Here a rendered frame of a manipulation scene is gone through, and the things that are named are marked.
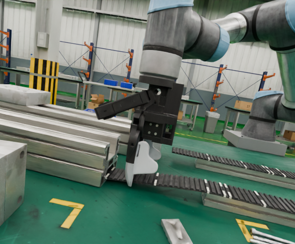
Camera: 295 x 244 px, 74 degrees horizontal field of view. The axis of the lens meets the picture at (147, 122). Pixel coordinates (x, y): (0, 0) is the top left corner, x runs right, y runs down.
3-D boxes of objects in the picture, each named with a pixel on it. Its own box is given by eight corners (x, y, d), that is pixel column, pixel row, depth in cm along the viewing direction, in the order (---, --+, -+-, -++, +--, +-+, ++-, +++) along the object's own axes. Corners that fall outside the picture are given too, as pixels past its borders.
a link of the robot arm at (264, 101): (255, 116, 104) (261, 91, 102) (284, 121, 94) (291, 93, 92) (244, 114, 97) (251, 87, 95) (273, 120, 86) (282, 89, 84)
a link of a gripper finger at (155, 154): (156, 178, 43) (163, 142, 40) (131, 172, 44) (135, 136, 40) (158, 170, 46) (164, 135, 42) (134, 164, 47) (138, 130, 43)
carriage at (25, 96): (49, 111, 69) (51, 92, 68) (25, 114, 58) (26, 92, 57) (9, 102, 71) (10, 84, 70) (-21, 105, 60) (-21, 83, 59)
